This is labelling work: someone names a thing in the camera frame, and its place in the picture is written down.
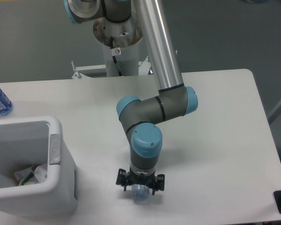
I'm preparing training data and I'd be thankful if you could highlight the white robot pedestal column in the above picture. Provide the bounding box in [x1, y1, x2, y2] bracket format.
[93, 13, 142, 77]

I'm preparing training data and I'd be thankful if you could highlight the white trash can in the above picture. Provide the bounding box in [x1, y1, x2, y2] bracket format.
[0, 116, 78, 217]

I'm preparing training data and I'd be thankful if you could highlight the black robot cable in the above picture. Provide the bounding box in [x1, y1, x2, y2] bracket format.
[110, 36, 123, 77]

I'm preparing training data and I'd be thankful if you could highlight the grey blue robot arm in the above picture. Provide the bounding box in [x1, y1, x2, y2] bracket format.
[64, 0, 198, 192]

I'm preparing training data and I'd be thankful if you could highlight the green white trash wrapper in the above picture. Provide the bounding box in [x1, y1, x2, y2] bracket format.
[14, 165, 36, 186]

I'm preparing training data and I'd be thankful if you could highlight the white plastic wrapper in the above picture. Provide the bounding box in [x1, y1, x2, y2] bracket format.
[34, 163, 48, 183]

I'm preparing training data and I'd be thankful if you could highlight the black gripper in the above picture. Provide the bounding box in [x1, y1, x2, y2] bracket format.
[116, 168, 165, 195]

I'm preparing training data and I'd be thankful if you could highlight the clear plastic water bottle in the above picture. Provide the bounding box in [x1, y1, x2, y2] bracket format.
[132, 184, 150, 205]

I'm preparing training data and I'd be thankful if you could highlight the white metal base frame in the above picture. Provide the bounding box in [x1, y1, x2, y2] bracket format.
[71, 49, 178, 80]

